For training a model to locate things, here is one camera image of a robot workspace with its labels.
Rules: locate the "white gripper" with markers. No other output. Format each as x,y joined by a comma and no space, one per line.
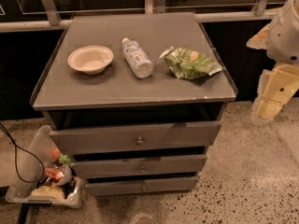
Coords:
284,41

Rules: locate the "grey bottom drawer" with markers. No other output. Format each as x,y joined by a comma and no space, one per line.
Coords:
142,186

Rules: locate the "grey drawer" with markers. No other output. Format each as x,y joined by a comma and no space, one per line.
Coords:
142,186
136,137
140,166

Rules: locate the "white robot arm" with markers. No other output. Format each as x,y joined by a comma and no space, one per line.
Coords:
280,39

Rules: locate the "grey top drawer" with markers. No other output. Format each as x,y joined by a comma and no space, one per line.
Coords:
136,137

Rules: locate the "grey middle drawer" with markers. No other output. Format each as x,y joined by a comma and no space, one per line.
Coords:
140,166

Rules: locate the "grey drawer cabinet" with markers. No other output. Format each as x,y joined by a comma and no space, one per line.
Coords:
70,99

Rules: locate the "green chip bag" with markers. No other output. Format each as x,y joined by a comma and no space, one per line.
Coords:
189,64

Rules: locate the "clear plastic water bottle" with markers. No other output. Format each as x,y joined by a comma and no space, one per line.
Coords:
138,60

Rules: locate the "metal railing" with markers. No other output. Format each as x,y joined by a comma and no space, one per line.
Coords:
55,22

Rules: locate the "white paper bowl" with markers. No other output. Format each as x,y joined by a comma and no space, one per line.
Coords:
90,60

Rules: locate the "green orange toy vegetable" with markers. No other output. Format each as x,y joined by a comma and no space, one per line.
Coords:
60,158

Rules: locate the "red snack package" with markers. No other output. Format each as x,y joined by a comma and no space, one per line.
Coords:
54,174

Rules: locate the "beige bread item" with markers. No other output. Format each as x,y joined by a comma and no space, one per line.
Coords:
49,191

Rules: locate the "clear plastic bin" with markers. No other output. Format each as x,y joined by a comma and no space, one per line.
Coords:
31,167

